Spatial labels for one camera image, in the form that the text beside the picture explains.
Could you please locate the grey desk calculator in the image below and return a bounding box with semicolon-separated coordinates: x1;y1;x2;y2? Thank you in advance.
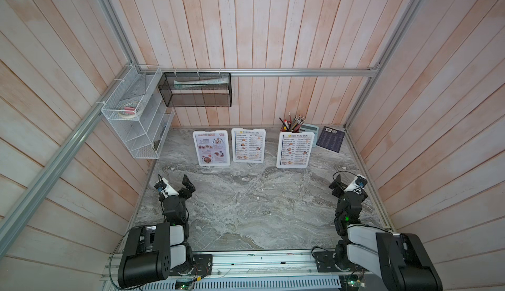
299;124;319;145

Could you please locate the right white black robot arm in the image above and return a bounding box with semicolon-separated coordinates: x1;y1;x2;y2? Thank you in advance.
329;171;443;290

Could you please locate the aluminium front rail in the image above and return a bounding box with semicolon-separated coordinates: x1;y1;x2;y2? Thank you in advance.
100;247;427;282

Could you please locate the red pen cup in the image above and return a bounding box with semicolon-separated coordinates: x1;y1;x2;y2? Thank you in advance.
279;114;305;133

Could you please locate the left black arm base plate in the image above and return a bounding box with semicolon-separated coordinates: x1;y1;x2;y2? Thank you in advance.
168;254;213;277

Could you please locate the white wire wall shelf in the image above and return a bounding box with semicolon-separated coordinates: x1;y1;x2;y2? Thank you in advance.
101;64;174;160

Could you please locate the dim sum menu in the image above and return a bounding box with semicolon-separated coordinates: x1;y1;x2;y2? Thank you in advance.
279;134;314;166
234;130;265;161

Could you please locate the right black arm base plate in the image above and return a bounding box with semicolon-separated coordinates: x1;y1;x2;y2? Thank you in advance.
311;249;365;273

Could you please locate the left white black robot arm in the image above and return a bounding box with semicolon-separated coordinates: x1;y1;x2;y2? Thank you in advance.
109;175;196;290

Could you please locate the red white menu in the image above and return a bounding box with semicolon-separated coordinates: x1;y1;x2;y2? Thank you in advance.
196;132;229;164

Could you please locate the dark purple card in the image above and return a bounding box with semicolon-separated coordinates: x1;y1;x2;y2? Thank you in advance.
316;126;345;153

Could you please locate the paper inside black basket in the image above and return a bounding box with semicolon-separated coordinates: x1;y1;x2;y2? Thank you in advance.
173;78;230;90

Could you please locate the black mesh wall basket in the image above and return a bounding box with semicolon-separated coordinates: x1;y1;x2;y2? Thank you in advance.
158;72;233;108

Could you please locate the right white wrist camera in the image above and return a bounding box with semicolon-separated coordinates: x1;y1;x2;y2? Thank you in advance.
344;175;368;195

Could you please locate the tape roll on shelf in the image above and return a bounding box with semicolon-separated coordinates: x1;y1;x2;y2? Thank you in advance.
118;101;143;120

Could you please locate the white narrow rack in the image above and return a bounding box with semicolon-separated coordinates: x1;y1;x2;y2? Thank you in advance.
275;131;316;169
231;128;267;164
192;129;231;167

